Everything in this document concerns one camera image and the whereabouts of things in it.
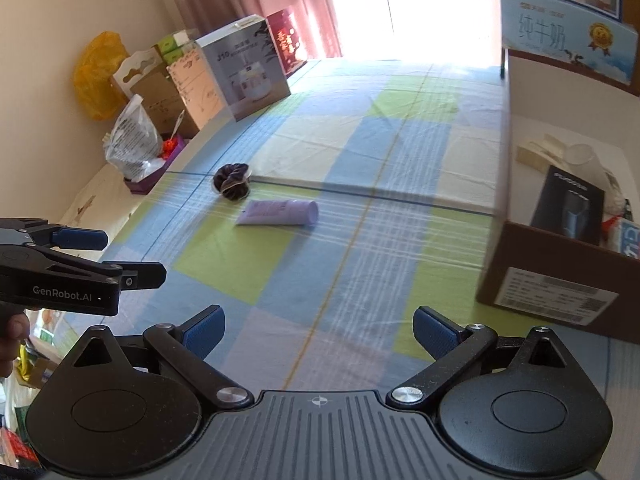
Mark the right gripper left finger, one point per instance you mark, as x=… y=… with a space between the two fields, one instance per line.
x=181 y=350

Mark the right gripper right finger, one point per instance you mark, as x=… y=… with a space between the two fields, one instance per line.
x=459 y=353

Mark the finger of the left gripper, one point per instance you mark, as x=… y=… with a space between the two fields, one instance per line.
x=83 y=239
x=131 y=275

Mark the dark purple scrunchie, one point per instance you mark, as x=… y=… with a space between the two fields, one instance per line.
x=232 y=181

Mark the purple cream tube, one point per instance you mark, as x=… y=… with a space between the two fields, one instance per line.
x=279 y=213

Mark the black Flyco shaver box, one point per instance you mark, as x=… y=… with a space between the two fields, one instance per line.
x=569 y=206

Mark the red snack packet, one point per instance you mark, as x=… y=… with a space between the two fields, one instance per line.
x=608 y=224

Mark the cotton swab bag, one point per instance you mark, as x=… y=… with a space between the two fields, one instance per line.
x=615 y=202

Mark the clear plastic cup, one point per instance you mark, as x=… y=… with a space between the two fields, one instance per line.
x=584 y=163

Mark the person's left hand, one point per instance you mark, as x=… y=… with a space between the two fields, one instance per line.
x=14 y=330

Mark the clear plastic bag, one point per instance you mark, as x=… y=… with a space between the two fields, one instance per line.
x=133 y=146

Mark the brown cardboard storage box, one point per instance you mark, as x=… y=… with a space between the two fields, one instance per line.
x=565 y=241

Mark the brown cardboard carton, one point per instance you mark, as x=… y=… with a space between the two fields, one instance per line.
x=178 y=91

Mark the checked tablecloth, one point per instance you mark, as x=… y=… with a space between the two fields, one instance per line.
x=402 y=162

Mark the yellow plastic bag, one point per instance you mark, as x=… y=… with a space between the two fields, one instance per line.
x=92 y=78

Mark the white humidifier box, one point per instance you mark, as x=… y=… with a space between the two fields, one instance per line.
x=245 y=65

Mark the red gift bag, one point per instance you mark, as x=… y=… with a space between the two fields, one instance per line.
x=289 y=44

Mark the blue milk carton box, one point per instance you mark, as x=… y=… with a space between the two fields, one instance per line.
x=571 y=34

